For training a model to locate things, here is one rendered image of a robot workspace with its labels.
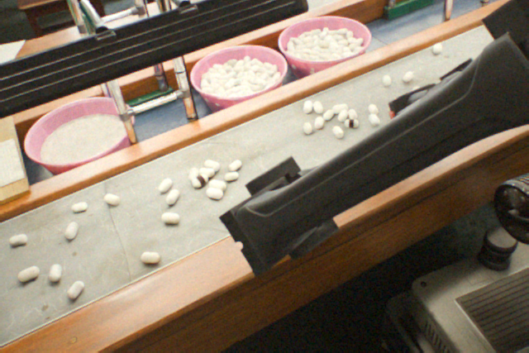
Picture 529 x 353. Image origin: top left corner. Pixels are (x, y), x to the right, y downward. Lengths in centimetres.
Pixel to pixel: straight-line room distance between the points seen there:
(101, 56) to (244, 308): 51
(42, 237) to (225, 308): 41
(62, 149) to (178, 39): 53
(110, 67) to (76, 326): 43
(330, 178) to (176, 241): 58
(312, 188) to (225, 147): 71
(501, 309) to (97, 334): 82
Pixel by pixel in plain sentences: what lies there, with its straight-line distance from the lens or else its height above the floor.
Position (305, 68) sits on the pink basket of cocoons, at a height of 74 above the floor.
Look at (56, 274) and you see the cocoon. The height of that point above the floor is 76.
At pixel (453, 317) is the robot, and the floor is 47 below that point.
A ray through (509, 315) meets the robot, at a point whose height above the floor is 47.
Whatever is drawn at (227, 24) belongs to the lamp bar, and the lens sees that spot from 92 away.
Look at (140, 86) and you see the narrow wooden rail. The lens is 143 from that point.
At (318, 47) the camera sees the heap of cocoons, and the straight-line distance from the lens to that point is 148.
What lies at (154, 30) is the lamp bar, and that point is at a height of 109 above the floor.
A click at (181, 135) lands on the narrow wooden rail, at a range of 117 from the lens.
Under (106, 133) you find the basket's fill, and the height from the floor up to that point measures 74.
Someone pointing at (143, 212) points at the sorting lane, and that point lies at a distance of 105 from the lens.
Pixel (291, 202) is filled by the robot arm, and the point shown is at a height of 113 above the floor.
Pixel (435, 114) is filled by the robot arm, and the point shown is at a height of 124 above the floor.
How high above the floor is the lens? 147
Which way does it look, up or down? 41 degrees down
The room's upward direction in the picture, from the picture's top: 8 degrees counter-clockwise
